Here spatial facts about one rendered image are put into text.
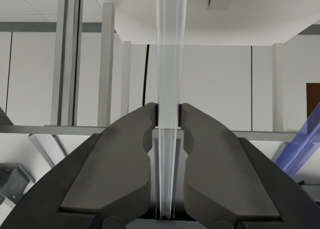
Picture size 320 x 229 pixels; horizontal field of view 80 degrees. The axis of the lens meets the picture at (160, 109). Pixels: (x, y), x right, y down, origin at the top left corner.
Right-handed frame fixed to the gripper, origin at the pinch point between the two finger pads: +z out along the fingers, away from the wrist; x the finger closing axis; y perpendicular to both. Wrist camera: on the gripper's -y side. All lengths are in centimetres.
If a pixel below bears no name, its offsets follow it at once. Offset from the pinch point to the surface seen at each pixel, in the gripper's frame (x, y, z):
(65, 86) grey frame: -22.1, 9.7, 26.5
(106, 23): -18, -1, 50
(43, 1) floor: -105, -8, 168
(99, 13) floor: -64, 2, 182
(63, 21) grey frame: -23.4, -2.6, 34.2
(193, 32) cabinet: 9, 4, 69
